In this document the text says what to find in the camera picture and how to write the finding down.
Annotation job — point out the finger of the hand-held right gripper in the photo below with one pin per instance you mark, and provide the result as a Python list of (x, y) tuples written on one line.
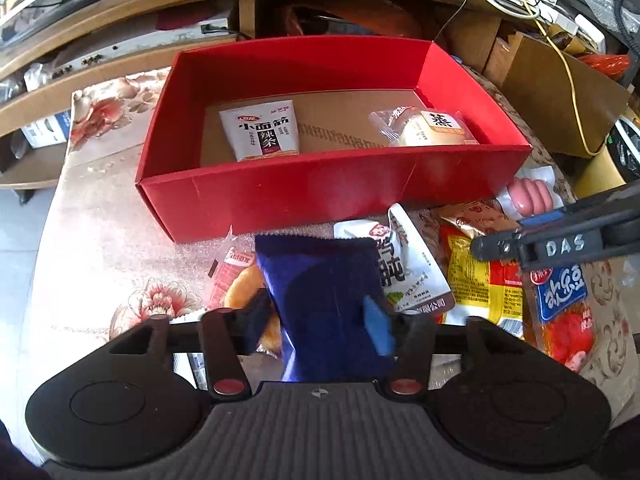
[(497, 247), (542, 219)]

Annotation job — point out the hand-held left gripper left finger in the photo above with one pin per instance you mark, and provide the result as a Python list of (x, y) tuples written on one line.
[(255, 317)]

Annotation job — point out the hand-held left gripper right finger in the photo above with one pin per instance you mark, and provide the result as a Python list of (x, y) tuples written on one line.
[(379, 327)]

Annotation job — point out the pink sausage packet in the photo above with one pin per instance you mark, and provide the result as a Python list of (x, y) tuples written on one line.
[(530, 195)]

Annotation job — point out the golden brown snack packet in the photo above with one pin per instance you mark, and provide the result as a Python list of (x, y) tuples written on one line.
[(475, 217)]

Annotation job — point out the yellow snack packet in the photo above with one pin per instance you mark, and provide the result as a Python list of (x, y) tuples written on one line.
[(470, 275)]

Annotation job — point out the clear round bread packet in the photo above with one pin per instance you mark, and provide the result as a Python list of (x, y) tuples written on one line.
[(240, 280)]

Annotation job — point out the dark blue snack packet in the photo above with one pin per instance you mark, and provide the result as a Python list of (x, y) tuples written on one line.
[(320, 300)]

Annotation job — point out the white duck gizzard packet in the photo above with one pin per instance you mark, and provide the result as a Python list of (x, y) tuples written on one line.
[(415, 270)]

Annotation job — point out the blue and red snack packet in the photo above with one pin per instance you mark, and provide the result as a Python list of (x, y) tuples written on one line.
[(560, 310)]

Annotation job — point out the red cardboard box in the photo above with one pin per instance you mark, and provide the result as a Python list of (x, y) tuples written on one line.
[(300, 195)]

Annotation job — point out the yellow container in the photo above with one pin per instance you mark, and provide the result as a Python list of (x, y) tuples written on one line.
[(595, 175)]

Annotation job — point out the white bucket with black liner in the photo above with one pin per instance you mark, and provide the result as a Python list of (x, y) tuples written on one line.
[(627, 150)]

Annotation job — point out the brown cardboard box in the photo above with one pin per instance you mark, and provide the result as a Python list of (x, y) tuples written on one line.
[(540, 90)]

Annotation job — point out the steamed cake packet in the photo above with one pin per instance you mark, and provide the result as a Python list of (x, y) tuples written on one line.
[(425, 130)]

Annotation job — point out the orange plastic bag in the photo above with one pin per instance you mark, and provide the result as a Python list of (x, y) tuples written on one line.
[(605, 65)]

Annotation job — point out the white spicy strip packet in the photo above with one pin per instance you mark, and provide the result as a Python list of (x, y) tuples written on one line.
[(260, 132)]

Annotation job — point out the red orange bag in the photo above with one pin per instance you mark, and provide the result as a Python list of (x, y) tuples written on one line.
[(360, 20)]

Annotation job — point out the small blue white box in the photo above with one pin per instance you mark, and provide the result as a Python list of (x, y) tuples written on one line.
[(47, 132)]

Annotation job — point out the silver media player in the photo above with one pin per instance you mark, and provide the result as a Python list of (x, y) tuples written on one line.
[(125, 50)]

